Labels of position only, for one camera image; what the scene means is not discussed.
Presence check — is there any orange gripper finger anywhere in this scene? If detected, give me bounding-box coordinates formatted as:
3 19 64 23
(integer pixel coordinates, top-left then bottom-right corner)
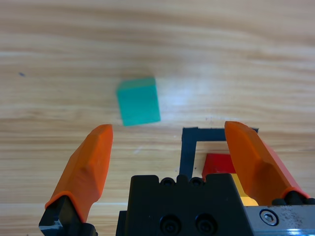
224 120 312 206
38 123 114 236

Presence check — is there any red wooden cube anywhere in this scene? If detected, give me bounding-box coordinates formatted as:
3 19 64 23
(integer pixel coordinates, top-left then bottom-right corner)
201 152 237 179

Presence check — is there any yellow wooden cube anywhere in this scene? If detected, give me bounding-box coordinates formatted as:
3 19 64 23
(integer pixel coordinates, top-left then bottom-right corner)
232 173 260 207

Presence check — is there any green wooden cube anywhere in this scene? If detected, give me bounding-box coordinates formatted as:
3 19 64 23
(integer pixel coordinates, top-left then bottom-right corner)
116 77 161 127

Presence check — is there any black tape rectangle outline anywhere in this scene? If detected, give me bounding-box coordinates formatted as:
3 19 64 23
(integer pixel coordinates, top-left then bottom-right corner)
179 126 260 178

